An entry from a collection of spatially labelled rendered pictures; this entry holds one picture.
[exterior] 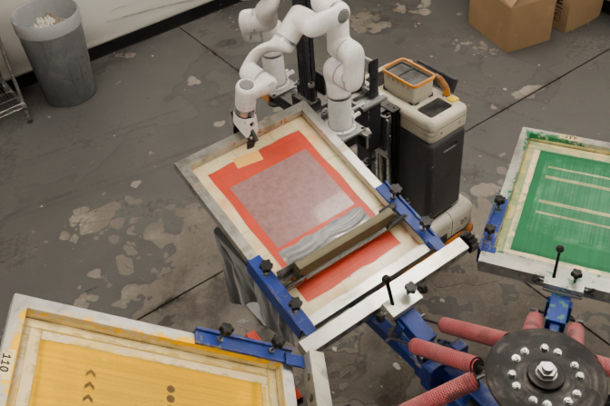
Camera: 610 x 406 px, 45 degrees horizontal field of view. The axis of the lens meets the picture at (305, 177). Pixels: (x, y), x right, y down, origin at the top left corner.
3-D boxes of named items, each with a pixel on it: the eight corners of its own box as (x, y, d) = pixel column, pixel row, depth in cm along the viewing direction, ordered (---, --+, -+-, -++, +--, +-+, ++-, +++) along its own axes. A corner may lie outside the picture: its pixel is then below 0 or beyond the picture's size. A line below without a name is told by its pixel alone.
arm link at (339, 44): (337, -20, 268) (368, -3, 255) (337, 69, 291) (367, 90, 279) (304, -9, 262) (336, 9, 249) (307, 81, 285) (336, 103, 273)
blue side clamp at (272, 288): (246, 270, 247) (247, 260, 242) (258, 263, 249) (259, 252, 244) (299, 340, 234) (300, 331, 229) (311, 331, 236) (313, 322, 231)
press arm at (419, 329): (384, 310, 238) (387, 302, 234) (398, 300, 240) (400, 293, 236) (419, 351, 230) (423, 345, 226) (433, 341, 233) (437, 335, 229)
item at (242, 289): (229, 302, 312) (213, 232, 285) (236, 299, 314) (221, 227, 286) (292, 374, 283) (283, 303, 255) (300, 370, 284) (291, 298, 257)
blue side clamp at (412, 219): (372, 196, 270) (376, 185, 265) (382, 191, 272) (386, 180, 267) (427, 256, 258) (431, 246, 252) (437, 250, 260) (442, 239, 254)
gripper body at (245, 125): (261, 113, 264) (260, 133, 273) (246, 95, 269) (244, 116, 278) (244, 122, 261) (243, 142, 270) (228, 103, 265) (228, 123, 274)
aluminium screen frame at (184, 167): (174, 169, 267) (173, 163, 264) (303, 106, 292) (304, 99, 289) (302, 337, 234) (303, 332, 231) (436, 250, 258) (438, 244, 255)
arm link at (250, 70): (300, 46, 261) (269, 97, 265) (272, 29, 266) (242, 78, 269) (290, 42, 253) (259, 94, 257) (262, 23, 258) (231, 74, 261)
